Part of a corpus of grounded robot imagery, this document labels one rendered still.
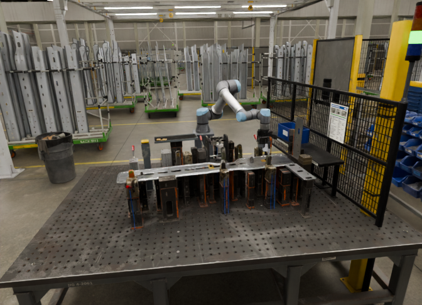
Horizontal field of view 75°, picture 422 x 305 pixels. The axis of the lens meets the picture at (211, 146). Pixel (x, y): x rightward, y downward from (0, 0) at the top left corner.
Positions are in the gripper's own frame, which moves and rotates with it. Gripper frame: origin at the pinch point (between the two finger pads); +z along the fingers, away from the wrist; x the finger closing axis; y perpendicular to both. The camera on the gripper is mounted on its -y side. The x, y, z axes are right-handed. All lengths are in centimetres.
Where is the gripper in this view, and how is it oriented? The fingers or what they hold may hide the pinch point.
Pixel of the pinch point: (266, 152)
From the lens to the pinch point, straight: 228.2
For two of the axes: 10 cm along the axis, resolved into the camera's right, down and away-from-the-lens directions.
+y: -9.7, 1.0, -2.0
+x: 2.2, 3.2, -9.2
